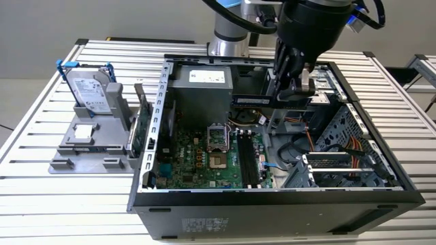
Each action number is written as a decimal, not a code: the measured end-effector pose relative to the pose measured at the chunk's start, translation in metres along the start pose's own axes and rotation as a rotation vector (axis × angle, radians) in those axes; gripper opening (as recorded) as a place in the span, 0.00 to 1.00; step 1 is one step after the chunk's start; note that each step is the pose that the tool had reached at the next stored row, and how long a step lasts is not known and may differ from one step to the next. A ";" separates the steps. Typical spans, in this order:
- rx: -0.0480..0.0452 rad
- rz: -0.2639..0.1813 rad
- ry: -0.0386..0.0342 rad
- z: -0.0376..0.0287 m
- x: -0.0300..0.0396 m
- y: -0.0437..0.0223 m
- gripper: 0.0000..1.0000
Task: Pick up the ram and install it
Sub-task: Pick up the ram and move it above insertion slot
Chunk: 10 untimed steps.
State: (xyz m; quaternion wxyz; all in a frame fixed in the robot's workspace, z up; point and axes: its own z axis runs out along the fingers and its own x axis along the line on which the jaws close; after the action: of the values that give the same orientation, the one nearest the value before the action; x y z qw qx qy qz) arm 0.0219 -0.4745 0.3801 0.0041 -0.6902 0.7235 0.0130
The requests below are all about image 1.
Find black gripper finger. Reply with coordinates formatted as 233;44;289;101
295;51;316;100
275;38;299;101

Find blue RAM stick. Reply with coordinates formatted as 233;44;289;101
75;145;107;152
231;93;313;110

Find black RAM slot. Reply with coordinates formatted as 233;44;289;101
241;130;256;189
245;130;260;189
237;130;252;189

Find tall metal disk bay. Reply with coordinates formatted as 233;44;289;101
264;63;345;135

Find grey power supply unit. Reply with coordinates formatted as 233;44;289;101
168;65;235;128

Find metal slat side table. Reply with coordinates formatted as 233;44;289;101
403;53;436;93

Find metal socket cover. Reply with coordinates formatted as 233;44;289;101
207;124;228;153

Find low metal disk bay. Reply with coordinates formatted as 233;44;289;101
283;150;376;189

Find CPU socket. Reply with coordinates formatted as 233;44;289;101
208;153;228;170

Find green motherboard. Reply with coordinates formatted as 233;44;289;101
155;127;275;191

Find green graphics card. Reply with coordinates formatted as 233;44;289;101
125;83;153;158

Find black PC case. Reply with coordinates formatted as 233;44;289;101
127;53;427;240

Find hard disk in blue carrier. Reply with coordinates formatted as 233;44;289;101
56;60;116;115

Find silver CPU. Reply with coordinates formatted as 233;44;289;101
73;125;93;138

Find grey parts rack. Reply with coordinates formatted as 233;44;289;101
47;81;144;176

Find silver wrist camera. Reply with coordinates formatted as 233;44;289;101
344;7;371;33

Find thin orange yellow wires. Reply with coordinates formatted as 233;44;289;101
285;114;316;154

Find white yellow wire bundle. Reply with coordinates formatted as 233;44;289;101
227;116;265;128

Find looped black cable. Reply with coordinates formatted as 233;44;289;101
277;139;307;169

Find orange yellow red wire bundle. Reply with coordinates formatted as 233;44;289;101
344;134;368;179

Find long black cable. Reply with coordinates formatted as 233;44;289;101
320;143;399;180

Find blue flat data cable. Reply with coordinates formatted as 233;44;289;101
261;161;285;170

